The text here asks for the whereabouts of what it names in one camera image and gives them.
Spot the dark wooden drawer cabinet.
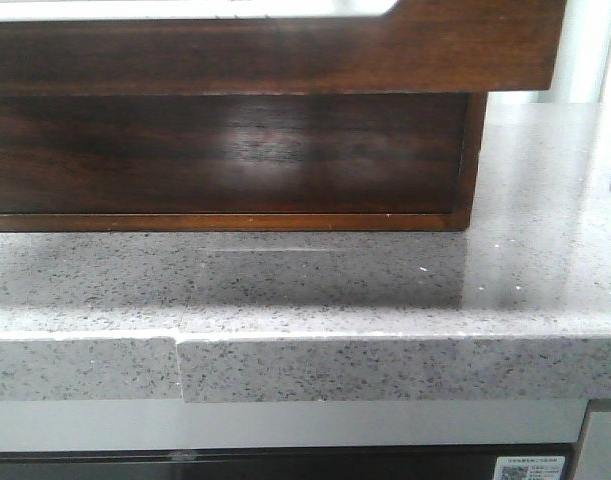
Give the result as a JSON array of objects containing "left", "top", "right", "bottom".
[{"left": 0, "top": 89, "right": 488, "bottom": 233}]

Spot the grey under-counter cabinet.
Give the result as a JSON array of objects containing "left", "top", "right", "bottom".
[{"left": 574, "top": 400, "right": 611, "bottom": 479}]

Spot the wooden drawer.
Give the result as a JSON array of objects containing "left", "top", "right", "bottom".
[
  {"left": 0, "top": 1, "right": 565, "bottom": 95},
  {"left": 0, "top": 92, "right": 469, "bottom": 216}
]

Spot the white curtain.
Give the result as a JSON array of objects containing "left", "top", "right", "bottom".
[{"left": 490, "top": 1, "right": 611, "bottom": 105}]

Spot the white QR code label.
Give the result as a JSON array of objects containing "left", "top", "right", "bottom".
[{"left": 492, "top": 456, "right": 566, "bottom": 480}]

